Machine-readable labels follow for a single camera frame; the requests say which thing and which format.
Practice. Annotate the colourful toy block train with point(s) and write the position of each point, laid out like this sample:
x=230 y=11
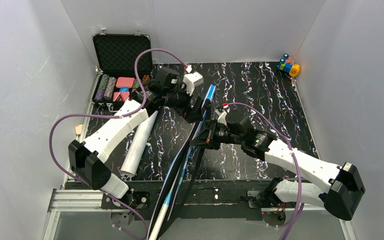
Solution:
x=285 y=65

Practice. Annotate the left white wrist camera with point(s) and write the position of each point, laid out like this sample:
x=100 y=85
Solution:
x=191 y=81

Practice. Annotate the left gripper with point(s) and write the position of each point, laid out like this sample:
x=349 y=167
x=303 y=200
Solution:
x=194 y=108

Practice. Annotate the blue badminton racket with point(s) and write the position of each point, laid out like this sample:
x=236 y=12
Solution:
x=160 y=218

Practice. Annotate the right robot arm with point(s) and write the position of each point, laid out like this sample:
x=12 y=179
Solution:
x=338 y=189

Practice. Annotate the beige wooden block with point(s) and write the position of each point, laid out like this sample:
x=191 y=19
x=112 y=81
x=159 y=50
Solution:
x=79 y=129

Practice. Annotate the white shuttlecock tube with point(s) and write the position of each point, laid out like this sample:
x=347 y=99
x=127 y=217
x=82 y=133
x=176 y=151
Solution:
x=134 y=155

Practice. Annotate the blue racket bag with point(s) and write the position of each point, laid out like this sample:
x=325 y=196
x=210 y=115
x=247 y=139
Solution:
x=178 y=166

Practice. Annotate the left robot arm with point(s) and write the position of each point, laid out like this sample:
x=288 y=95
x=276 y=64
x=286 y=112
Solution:
x=167 y=89

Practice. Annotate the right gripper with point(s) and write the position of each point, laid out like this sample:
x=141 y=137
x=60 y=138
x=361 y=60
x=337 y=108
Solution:
x=208 y=136

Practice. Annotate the black poker chip case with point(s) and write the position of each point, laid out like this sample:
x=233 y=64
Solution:
x=116 y=55

